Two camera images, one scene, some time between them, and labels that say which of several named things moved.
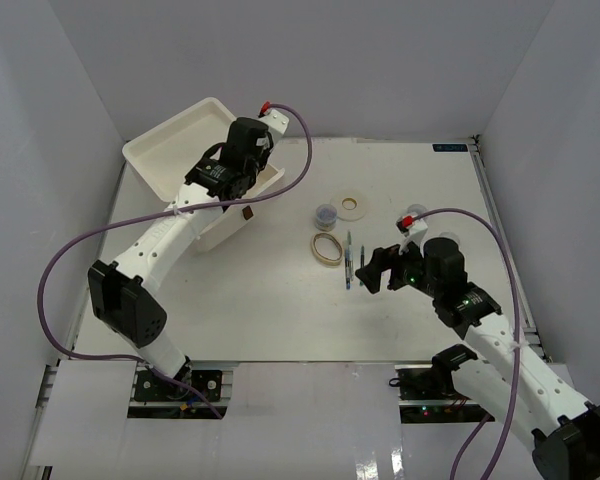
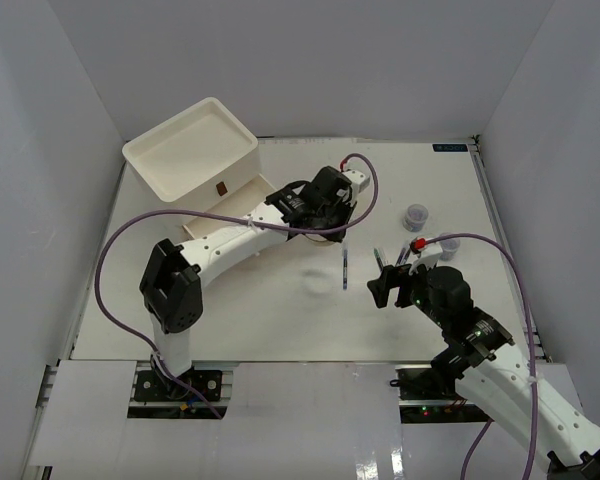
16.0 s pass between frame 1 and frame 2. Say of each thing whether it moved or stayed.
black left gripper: moved
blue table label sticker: stayed
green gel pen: moved
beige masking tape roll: moved
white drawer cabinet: stayed
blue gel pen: stayed
